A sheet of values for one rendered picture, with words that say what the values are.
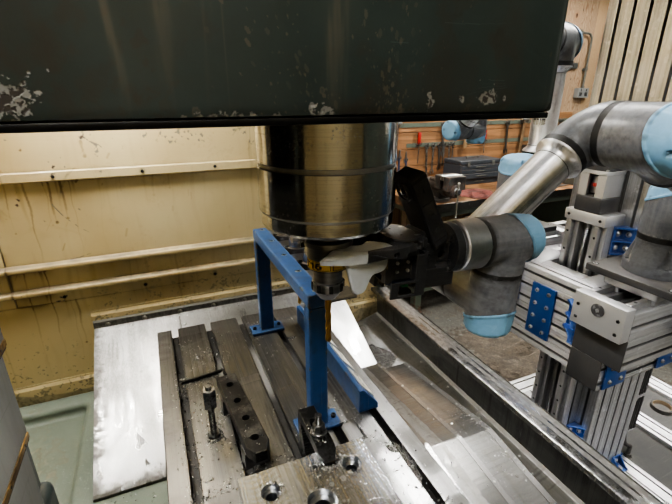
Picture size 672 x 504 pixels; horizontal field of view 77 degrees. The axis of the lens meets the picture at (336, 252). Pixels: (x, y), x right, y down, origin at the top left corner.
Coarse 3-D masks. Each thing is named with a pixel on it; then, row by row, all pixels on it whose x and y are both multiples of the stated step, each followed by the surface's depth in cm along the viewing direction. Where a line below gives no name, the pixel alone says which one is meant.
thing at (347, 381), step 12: (300, 312) 131; (300, 324) 133; (336, 348) 119; (336, 360) 106; (336, 372) 108; (348, 372) 102; (348, 384) 101; (348, 396) 102; (360, 396) 96; (372, 396) 99; (360, 408) 97; (372, 408) 98
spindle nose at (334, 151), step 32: (256, 128) 44; (288, 128) 40; (320, 128) 40; (352, 128) 40; (384, 128) 42; (256, 160) 46; (288, 160) 42; (320, 160) 41; (352, 160) 41; (384, 160) 43; (288, 192) 43; (320, 192) 42; (352, 192) 42; (384, 192) 45; (288, 224) 44; (320, 224) 43; (352, 224) 44; (384, 224) 47
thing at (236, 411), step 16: (224, 384) 97; (240, 384) 97; (224, 400) 94; (240, 400) 93; (240, 416) 87; (256, 416) 87; (240, 432) 83; (256, 432) 83; (256, 448) 79; (256, 464) 83
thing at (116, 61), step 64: (0, 0) 24; (64, 0) 25; (128, 0) 26; (192, 0) 28; (256, 0) 29; (320, 0) 31; (384, 0) 33; (448, 0) 35; (512, 0) 37; (0, 64) 25; (64, 64) 26; (128, 64) 28; (192, 64) 29; (256, 64) 31; (320, 64) 32; (384, 64) 34; (448, 64) 37; (512, 64) 39; (0, 128) 26; (64, 128) 28; (128, 128) 29
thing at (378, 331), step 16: (368, 320) 184; (384, 320) 181; (368, 336) 174; (384, 336) 172; (400, 336) 169; (400, 352) 161; (416, 352) 159; (416, 368) 152; (432, 368) 150; (448, 384) 142; (464, 400) 134; (480, 416) 128; (496, 432) 122; (512, 448) 116; (528, 464) 111; (544, 480) 107; (560, 496) 103; (576, 496) 101
